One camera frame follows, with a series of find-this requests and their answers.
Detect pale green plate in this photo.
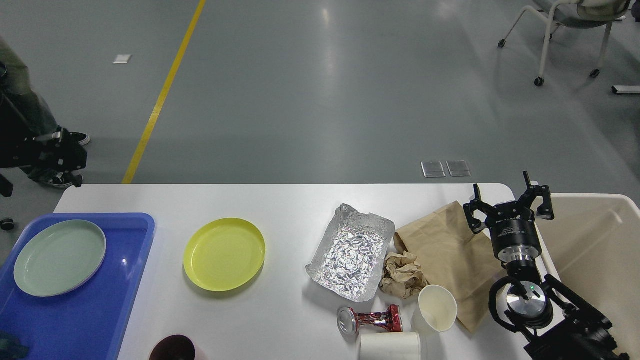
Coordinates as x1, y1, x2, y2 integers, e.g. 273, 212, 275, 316
13, 219, 107, 297

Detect brown paper bag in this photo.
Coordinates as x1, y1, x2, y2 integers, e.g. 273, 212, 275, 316
394, 201, 506, 334

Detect right metal floor plate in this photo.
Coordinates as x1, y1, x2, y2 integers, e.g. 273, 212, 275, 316
446, 160, 473, 177

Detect white floor marker tag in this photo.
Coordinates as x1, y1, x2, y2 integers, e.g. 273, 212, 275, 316
112, 54, 133, 65

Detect yellow plastic plate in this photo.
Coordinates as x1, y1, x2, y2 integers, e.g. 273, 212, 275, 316
183, 218, 266, 292

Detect dark teal mug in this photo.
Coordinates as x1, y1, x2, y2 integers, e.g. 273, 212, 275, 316
0, 331, 30, 360

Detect pink mug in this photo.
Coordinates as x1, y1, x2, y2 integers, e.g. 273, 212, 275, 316
148, 333, 208, 360

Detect metal floor plate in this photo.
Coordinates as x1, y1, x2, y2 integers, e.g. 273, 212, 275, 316
420, 161, 447, 179
446, 160, 473, 177

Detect aluminium foil tray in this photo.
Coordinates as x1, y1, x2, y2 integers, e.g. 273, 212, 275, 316
305, 203, 396, 303

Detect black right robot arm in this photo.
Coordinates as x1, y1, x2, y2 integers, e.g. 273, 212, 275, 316
462, 171, 630, 360

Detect white bar on floor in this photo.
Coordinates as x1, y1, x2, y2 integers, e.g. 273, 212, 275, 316
611, 85, 640, 95

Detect upright white paper cup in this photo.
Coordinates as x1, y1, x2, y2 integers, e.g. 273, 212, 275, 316
411, 284, 458, 337

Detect lying white paper cup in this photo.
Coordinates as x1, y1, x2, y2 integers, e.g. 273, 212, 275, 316
358, 332, 421, 360

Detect blue plastic tray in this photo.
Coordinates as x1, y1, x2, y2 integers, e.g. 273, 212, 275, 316
0, 213, 155, 360

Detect beige plastic bin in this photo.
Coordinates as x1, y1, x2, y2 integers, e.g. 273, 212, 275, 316
536, 193, 640, 360

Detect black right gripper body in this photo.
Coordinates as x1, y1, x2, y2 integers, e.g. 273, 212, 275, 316
486, 202, 542, 264

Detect person's legs with sneakers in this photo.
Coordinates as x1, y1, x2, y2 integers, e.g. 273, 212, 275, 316
0, 38, 73, 190

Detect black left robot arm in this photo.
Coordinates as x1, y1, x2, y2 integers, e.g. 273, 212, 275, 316
1, 57, 90, 189

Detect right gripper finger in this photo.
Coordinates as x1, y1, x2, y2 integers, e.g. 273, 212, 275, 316
463, 183, 496, 235
515, 171, 555, 221

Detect black caster wheel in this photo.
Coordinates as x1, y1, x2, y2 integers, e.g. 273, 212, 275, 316
0, 218, 16, 231

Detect left metal floor plate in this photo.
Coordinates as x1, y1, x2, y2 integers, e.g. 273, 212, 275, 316
420, 161, 447, 179

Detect crumpled brown paper ball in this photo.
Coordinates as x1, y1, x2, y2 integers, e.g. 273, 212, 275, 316
378, 251, 429, 299

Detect white framed office chair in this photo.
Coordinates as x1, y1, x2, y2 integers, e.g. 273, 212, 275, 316
497, 0, 631, 87

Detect crushed red soda can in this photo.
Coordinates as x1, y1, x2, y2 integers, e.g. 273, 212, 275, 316
336, 304, 403, 337

